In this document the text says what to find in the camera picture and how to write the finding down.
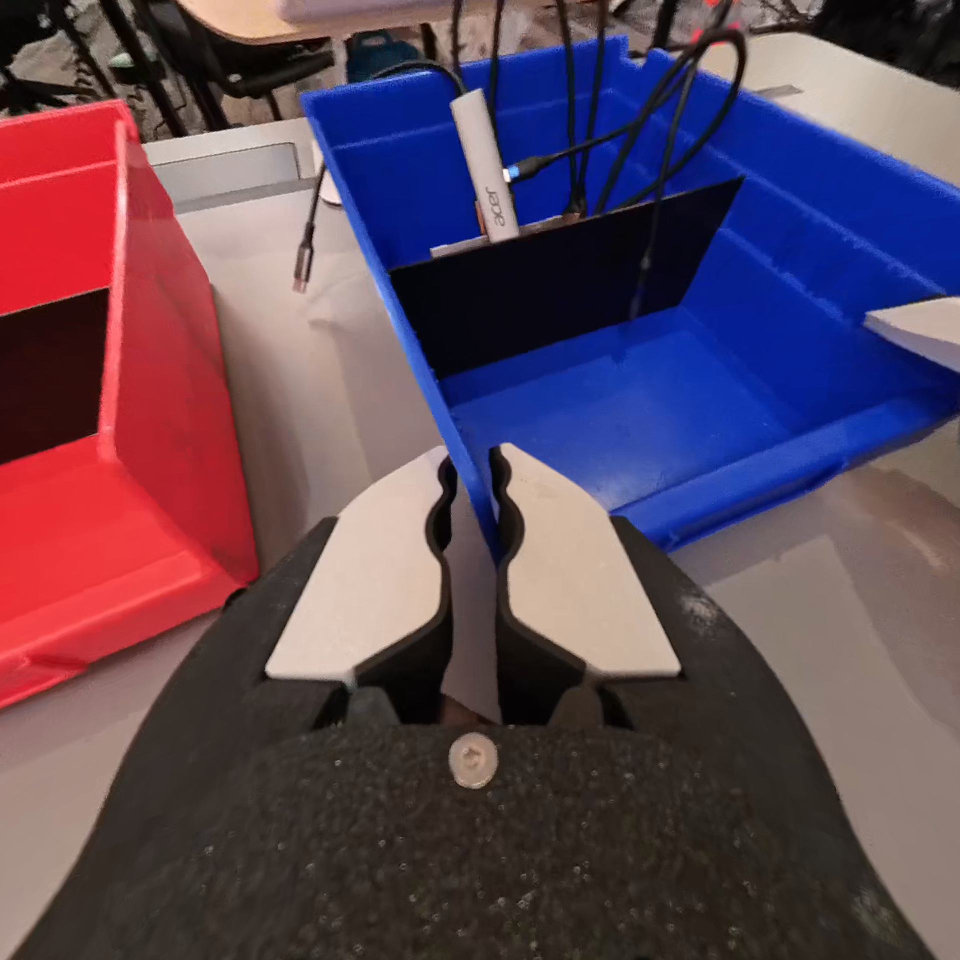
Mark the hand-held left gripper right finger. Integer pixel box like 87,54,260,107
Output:
487,441,684,685

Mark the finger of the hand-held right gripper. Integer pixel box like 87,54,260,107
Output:
862,296,960,370

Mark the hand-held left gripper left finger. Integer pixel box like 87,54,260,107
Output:
264,446,459,689

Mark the blue plastic bin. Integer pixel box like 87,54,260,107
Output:
300,33,960,560

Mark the red plastic bin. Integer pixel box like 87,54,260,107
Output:
0,99,260,710

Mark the thin black cable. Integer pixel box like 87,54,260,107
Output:
506,26,751,320

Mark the grey USB hub with cable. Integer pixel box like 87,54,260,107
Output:
291,60,519,295

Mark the grey desk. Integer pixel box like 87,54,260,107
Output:
0,33,960,960

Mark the teal plastic object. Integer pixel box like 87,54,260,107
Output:
346,30,418,84

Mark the black office chair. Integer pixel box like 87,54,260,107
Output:
97,0,335,129

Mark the wooden board with black mat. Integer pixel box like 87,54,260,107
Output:
176,0,451,42

